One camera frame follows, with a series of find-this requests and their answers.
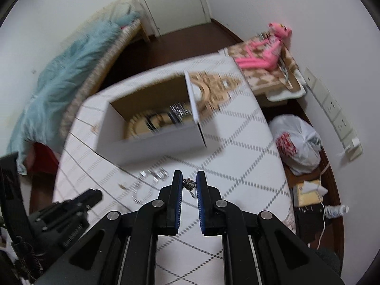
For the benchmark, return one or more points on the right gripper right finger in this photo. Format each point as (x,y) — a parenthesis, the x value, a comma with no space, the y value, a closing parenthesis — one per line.
(258,248)

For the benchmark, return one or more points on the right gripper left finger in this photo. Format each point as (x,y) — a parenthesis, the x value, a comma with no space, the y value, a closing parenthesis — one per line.
(121,248)

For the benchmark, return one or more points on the white cardboard jewelry box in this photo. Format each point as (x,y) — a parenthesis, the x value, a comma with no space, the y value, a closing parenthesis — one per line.
(123,136)

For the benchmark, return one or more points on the black smart band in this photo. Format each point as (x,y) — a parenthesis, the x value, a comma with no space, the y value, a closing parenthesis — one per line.
(156,121)

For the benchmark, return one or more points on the yellow tissue box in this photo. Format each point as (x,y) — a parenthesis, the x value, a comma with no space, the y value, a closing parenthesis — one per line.
(308,193)

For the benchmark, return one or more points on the white plastic bottle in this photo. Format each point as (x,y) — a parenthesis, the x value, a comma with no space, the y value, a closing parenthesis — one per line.
(332,212)

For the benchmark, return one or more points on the patterned white tablecloth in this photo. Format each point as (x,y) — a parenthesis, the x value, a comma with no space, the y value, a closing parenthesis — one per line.
(240,157)

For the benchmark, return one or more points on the white plastic bag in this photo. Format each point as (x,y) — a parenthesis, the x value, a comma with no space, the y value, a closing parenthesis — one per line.
(297,142)

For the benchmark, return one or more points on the teal blanket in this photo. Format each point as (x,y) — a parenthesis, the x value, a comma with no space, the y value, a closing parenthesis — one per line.
(57,85)

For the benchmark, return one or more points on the brown checkered cushion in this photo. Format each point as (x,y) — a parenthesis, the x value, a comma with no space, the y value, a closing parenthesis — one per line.
(283,83)

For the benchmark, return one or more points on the pink panther plush toy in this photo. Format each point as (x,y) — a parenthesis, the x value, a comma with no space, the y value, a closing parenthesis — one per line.
(264,52)

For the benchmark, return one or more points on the patterned bed mattress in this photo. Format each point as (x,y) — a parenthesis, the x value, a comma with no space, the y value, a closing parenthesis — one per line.
(98,74)

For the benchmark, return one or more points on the white door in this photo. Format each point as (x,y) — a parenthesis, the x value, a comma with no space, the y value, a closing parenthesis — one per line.
(171,15)

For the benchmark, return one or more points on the white charger with cable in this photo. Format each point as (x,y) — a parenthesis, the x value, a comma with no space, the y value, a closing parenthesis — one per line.
(341,166)

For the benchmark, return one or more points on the white wall power strip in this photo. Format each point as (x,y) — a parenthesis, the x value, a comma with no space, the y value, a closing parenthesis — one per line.
(347,135)

